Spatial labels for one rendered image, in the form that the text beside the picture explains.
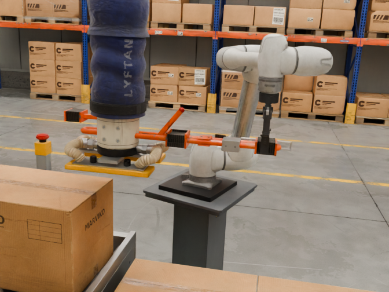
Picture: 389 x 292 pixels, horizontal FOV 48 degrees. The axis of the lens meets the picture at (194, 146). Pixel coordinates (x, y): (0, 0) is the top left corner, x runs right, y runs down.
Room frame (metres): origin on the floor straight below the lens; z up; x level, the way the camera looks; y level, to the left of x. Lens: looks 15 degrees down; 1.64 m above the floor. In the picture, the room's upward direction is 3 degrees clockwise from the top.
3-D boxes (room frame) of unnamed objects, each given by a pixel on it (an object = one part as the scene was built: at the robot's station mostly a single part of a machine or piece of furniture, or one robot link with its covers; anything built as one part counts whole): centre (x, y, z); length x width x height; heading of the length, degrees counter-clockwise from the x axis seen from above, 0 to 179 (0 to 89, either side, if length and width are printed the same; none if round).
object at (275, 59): (1.66, -0.29, 1.56); 0.13 x 0.11 x 0.16; 104
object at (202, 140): (1.83, 0.10, 1.21); 0.93 x 0.30 x 0.04; 81
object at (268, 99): (1.65, -0.27, 1.37); 0.08 x 0.07 x 0.09; 170
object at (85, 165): (1.65, 0.33, 1.11); 0.34 x 0.10 x 0.05; 81
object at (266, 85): (1.65, -0.27, 1.45); 0.09 x 0.09 x 0.06
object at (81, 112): (2.05, 0.57, 1.22); 0.09 x 0.08 x 0.05; 171
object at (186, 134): (1.70, 0.07, 1.21); 0.10 x 0.08 x 0.06; 171
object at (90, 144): (1.74, 0.32, 1.15); 0.34 x 0.25 x 0.06; 81
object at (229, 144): (1.67, -0.14, 1.20); 0.07 x 0.07 x 0.04; 81
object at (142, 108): (1.75, 0.31, 1.33); 0.23 x 0.23 x 0.04
